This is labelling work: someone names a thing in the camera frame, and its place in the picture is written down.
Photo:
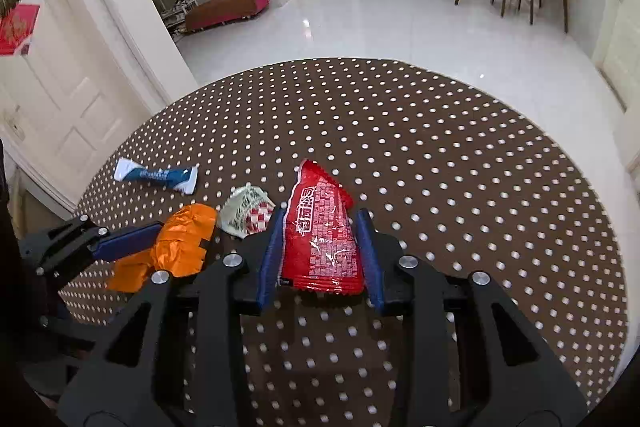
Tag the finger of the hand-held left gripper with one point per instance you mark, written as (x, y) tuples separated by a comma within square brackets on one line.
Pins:
[(125, 241), (67, 333)]

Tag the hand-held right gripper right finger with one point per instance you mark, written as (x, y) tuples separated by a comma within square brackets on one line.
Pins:
[(371, 262)]

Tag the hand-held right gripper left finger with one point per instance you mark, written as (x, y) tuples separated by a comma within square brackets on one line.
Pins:
[(270, 262)]

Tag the red snack wrapper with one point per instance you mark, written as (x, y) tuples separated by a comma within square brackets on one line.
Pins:
[(320, 232)]

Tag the orange wrapper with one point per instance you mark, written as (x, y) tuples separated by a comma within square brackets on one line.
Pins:
[(185, 237)]

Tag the pale green checkered wrapper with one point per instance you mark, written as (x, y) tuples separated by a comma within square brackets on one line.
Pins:
[(245, 212)]

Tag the blue white wrapper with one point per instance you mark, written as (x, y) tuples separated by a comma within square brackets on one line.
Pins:
[(155, 177)]

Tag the brown dotted tablecloth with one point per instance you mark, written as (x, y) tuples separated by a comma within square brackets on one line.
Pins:
[(425, 157)]

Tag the white panel door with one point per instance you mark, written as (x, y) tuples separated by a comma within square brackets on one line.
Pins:
[(622, 37), (70, 97)]

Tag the red square paper decoration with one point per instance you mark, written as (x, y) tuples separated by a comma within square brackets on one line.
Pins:
[(17, 29)]

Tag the brown upholstered bench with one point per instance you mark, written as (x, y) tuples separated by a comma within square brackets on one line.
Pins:
[(225, 7)]

